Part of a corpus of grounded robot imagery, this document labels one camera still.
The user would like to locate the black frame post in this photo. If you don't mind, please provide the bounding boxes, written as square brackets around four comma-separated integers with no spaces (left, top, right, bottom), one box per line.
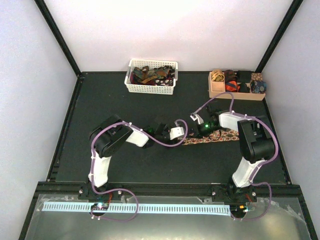
[34,0,82,77]
[254,0,304,73]

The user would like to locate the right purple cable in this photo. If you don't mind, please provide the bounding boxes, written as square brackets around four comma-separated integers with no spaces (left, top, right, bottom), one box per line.
[193,91,280,222]

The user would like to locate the blue patterned rolled tie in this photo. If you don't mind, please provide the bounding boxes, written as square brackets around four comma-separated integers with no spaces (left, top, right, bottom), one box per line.
[250,80,267,94]

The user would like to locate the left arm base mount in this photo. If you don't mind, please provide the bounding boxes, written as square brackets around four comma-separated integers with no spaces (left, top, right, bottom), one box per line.
[77,184,126,201]

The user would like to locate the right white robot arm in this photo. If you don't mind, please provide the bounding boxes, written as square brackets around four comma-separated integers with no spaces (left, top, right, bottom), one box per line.
[190,110,279,202]

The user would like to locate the pile of ties in basket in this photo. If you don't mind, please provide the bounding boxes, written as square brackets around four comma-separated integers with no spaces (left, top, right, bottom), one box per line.
[129,65,176,87]

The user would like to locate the orange blue rolled tie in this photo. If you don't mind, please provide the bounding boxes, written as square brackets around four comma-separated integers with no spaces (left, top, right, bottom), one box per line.
[225,81,239,93]

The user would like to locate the paisley patterned necktie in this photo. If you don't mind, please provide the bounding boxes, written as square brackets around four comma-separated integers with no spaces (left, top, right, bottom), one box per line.
[182,129,239,145]

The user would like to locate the right black frame post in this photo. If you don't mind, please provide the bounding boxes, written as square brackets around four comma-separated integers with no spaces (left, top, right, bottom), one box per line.
[254,0,304,73]

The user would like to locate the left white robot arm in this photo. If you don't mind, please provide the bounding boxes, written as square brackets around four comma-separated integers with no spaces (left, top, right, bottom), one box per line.
[88,115,188,200]

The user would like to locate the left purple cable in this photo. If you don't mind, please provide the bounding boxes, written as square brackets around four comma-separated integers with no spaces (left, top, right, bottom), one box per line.
[90,118,189,222]

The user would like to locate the brown patterned rolled tie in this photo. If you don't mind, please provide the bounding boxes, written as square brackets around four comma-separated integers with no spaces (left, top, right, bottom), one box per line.
[251,72,263,81]

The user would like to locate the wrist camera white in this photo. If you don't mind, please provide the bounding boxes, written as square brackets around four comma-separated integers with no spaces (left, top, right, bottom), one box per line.
[190,113,204,125]
[169,126,186,140]

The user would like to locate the left black frame post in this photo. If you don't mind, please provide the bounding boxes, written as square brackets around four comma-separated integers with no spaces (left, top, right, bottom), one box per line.
[34,0,82,77]

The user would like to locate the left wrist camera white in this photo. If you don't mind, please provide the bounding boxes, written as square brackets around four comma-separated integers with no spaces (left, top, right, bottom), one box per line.
[169,126,186,140]

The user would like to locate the black rolled tie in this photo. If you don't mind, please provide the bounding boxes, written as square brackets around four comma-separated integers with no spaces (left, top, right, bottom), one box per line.
[237,82,251,93]
[236,70,253,83]

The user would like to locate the white slotted cable duct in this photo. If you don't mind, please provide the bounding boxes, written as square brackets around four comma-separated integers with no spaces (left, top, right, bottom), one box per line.
[41,202,231,217]

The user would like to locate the clear acrylic sheet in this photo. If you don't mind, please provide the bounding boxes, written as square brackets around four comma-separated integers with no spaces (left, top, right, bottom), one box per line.
[20,194,312,240]

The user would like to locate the white plastic basket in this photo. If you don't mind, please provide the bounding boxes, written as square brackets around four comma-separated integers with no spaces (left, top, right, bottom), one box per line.
[124,58,178,95]

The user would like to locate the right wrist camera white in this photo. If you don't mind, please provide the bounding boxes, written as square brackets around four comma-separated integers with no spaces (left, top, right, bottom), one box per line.
[190,113,204,125]

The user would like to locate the purple cable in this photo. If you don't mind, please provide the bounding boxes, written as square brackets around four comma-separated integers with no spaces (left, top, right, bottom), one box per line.
[193,91,280,222]
[90,118,189,222]

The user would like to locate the dark red rolled tie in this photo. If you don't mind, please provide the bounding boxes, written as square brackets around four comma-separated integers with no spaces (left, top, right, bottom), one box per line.
[224,69,238,83]

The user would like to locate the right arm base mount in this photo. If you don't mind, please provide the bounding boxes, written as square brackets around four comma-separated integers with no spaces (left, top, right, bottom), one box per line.
[211,184,257,204]

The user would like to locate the black rolled tie front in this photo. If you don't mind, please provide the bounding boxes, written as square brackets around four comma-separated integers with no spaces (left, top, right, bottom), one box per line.
[237,82,251,93]

